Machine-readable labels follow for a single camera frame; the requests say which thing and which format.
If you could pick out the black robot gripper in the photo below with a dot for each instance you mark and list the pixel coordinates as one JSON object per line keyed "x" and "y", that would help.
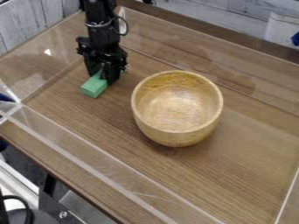
{"x": 102, "y": 51}

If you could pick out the green rectangular block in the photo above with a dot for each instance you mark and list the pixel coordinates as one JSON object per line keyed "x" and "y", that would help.
{"x": 95, "y": 85}

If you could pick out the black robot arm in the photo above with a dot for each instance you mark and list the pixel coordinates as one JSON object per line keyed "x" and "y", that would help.
{"x": 100, "y": 11}

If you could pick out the light wooden bowl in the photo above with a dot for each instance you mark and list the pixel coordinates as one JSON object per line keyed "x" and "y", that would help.
{"x": 176, "y": 106}

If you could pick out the black table leg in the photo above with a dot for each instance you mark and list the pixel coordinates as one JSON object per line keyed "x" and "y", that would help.
{"x": 49, "y": 185}

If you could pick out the white cylindrical container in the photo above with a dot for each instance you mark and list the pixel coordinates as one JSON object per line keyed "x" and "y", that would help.
{"x": 282, "y": 30}

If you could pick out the clear acrylic corner bracket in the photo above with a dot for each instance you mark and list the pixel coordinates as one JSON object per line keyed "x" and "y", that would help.
{"x": 123, "y": 26}

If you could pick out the clear acrylic tray wall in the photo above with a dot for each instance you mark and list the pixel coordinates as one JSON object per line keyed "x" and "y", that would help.
{"x": 115, "y": 187}

